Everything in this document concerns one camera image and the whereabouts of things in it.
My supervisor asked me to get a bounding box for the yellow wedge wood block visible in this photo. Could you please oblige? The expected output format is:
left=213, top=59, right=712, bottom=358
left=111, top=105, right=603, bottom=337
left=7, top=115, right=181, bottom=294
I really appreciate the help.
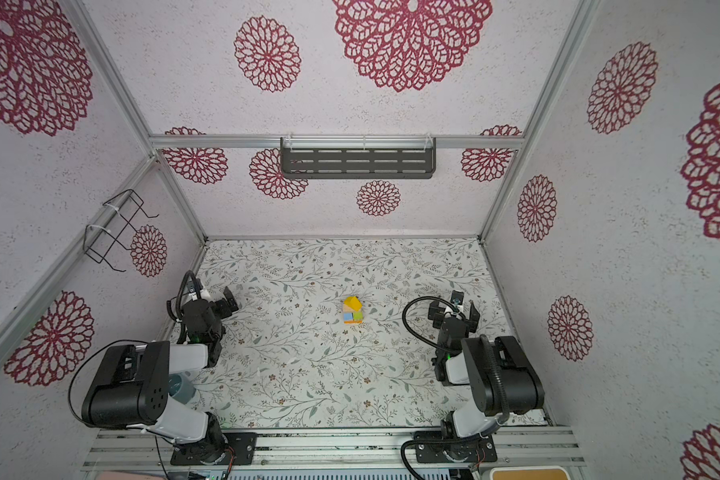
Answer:
left=343, top=296, right=362, bottom=313

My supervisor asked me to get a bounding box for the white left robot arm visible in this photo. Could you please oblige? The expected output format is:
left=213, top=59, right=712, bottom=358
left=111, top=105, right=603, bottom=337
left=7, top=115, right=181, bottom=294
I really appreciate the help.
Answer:
left=81, top=288, right=239, bottom=448

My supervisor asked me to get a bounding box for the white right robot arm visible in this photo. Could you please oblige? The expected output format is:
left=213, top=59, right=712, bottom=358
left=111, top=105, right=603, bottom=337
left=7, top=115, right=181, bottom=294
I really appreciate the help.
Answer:
left=427, top=291, right=545, bottom=440

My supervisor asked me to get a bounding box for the teal ceramic cup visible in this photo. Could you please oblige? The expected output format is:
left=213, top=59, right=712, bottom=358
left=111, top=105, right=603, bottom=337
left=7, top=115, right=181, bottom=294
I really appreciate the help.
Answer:
left=168, top=372, right=196, bottom=405

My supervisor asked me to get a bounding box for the orange topped white box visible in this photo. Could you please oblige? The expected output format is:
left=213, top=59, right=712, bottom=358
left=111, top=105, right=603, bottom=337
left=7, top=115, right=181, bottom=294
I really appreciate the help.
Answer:
left=488, top=466, right=571, bottom=480

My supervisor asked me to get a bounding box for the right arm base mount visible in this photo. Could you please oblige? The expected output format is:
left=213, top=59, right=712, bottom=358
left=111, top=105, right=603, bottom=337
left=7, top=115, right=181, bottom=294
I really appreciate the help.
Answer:
left=413, top=430, right=498, bottom=464

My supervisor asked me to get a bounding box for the black wire wall rack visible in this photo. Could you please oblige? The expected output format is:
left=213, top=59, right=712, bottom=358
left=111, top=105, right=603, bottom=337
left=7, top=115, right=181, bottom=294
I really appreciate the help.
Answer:
left=82, top=189, right=158, bottom=273

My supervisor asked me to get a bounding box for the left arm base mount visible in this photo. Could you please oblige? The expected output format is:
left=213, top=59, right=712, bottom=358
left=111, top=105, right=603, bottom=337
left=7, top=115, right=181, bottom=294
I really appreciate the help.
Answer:
left=170, top=417, right=258, bottom=466

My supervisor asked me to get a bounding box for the dark grey wall shelf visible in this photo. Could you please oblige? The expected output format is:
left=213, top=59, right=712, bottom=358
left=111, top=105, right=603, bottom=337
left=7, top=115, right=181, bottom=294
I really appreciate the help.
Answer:
left=280, top=137, right=437, bottom=180

